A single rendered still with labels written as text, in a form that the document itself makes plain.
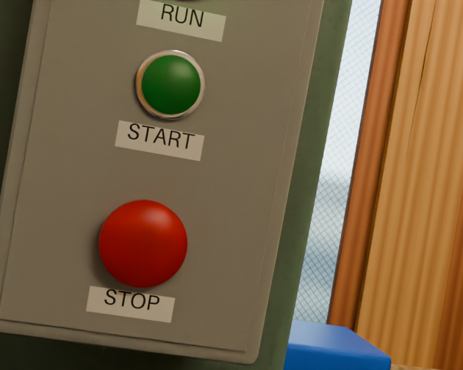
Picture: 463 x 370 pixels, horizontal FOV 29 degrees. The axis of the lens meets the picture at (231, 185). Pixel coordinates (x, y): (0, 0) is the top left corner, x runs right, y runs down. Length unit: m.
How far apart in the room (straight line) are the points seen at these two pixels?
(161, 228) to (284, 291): 0.10
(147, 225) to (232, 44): 0.07
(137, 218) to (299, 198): 0.10
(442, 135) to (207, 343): 1.52
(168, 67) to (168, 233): 0.06
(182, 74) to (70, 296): 0.09
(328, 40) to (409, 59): 1.41
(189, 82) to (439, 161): 1.53
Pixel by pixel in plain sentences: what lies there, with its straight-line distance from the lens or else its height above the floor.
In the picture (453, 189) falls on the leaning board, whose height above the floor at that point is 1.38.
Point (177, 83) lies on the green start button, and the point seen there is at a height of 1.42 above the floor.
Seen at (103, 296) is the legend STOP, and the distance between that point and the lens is 0.31.
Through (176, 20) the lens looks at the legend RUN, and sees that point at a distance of 0.31.
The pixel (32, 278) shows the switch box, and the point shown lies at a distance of 0.31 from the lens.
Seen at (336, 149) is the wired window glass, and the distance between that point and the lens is 1.96.
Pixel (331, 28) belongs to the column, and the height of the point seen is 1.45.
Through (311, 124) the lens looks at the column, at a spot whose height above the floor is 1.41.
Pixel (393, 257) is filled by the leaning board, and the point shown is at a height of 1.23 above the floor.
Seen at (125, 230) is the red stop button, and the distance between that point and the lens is 0.30.
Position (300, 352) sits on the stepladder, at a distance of 1.13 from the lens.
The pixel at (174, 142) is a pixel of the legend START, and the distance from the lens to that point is 0.31.
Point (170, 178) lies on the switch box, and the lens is 0.31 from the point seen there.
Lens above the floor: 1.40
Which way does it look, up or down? 3 degrees down
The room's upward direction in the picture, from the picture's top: 10 degrees clockwise
